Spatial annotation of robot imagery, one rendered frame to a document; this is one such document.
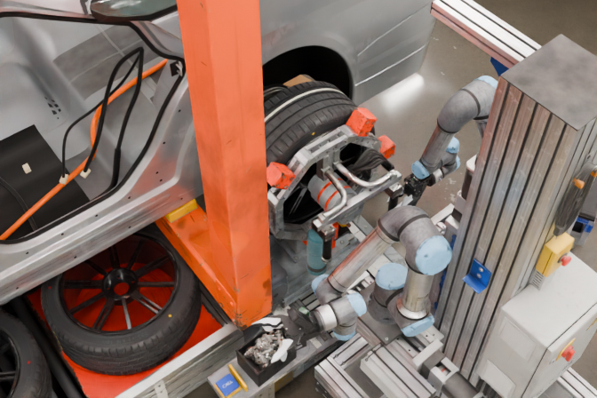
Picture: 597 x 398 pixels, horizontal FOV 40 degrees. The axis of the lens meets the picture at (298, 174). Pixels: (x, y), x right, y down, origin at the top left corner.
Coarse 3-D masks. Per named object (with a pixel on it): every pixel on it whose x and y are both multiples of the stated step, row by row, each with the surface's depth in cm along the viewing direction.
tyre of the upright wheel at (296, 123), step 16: (288, 96) 322; (304, 96) 323; (320, 96) 325; (336, 96) 330; (288, 112) 317; (304, 112) 317; (320, 112) 317; (336, 112) 320; (352, 112) 325; (272, 128) 316; (288, 128) 314; (304, 128) 312; (320, 128) 316; (272, 144) 314; (288, 144) 311; (304, 144) 317; (272, 160) 312
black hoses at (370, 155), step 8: (368, 152) 323; (376, 152) 322; (360, 160) 323; (368, 160) 321; (376, 160) 320; (384, 160) 323; (352, 168) 324; (360, 168) 323; (368, 168) 321; (392, 168) 326
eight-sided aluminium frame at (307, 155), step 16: (320, 144) 316; (336, 144) 315; (368, 144) 331; (304, 160) 311; (368, 176) 352; (272, 192) 317; (288, 192) 316; (272, 208) 324; (272, 224) 333; (288, 224) 343; (304, 224) 352; (304, 240) 349
